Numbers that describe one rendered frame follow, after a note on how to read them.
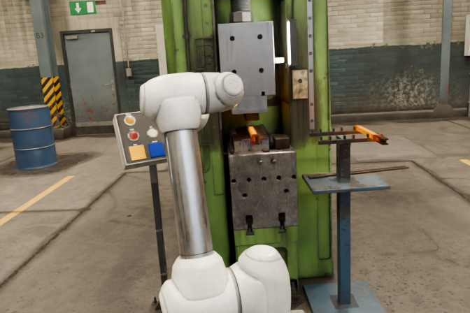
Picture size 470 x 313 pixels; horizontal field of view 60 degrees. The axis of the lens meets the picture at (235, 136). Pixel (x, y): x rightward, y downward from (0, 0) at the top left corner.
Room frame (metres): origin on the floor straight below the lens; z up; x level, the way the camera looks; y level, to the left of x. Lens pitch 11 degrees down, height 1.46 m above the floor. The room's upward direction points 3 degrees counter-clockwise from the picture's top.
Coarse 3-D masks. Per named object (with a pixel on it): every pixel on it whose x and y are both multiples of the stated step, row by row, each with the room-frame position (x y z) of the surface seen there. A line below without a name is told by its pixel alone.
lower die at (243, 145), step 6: (240, 126) 2.69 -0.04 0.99; (246, 126) 2.62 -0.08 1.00; (258, 126) 2.63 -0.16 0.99; (240, 132) 2.49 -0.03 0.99; (246, 132) 2.47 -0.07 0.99; (258, 132) 2.44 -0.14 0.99; (264, 132) 2.43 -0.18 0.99; (234, 138) 2.35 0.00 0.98; (240, 138) 2.34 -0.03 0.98; (246, 138) 2.28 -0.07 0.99; (264, 138) 2.27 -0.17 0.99; (234, 144) 2.27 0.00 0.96; (240, 144) 2.27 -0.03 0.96; (246, 144) 2.27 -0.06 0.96; (252, 144) 2.27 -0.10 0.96; (264, 144) 2.27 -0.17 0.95; (234, 150) 2.27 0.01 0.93; (240, 150) 2.27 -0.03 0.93; (246, 150) 2.27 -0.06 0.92; (252, 150) 2.27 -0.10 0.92; (258, 150) 2.27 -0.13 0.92
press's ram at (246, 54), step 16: (224, 32) 2.27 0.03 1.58; (240, 32) 2.27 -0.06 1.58; (256, 32) 2.27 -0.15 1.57; (272, 32) 2.28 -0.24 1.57; (224, 48) 2.27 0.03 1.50; (240, 48) 2.27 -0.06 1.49; (256, 48) 2.27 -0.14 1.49; (272, 48) 2.28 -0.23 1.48; (224, 64) 2.27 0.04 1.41; (240, 64) 2.27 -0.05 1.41; (256, 64) 2.27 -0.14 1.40; (272, 64) 2.28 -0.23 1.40; (256, 80) 2.27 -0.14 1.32; (272, 80) 2.28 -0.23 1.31
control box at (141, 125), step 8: (136, 112) 2.12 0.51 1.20; (120, 120) 2.07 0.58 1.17; (136, 120) 2.10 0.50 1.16; (144, 120) 2.11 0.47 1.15; (152, 120) 2.13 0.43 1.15; (120, 128) 2.04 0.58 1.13; (128, 128) 2.06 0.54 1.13; (136, 128) 2.08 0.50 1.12; (144, 128) 2.09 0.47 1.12; (152, 128) 2.11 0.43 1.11; (120, 136) 2.02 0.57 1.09; (128, 136) 2.03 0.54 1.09; (144, 136) 2.07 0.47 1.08; (160, 136) 2.10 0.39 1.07; (120, 144) 2.01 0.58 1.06; (128, 144) 2.01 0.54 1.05; (136, 144) 2.03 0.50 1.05; (144, 144) 2.04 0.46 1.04; (120, 152) 2.03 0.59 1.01; (128, 152) 1.99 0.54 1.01; (128, 160) 1.97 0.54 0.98; (144, 160) 2.00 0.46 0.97; (152, 160) 2.01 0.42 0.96; (160, 160) 2.04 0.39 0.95; (128, 168) 2.01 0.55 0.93
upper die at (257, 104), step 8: (248, 96) 2.27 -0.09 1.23; (256, 96) 2.27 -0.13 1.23; (264, 96) 2.27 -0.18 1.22; (240, 104) 2.27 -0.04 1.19; (248, 104) 2.27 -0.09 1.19; (256, 104) 2.27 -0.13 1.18; (264, 104) 2.27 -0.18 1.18; (232, 112) 2.27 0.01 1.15; (240, 112) 2.27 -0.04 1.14; (248, 112) 2.27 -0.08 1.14; (256, 112) 2.27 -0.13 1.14
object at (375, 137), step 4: (356, 128) 2.24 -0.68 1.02; (360, 128) 2.18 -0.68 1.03; (364, 128) 2.17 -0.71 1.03; (364, 132) 2.10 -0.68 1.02; (368, 132) 2.05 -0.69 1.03; (372, 132) 2.05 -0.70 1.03; (372, 136) 1.99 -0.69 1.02; (376, 136) 1.94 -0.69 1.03; (380, 136) 1.92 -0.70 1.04; (376, 140) 1.94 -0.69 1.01; (380, 140) 1.90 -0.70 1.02; (384, 140) 1.87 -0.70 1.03; (384, 144) 1.86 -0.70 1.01
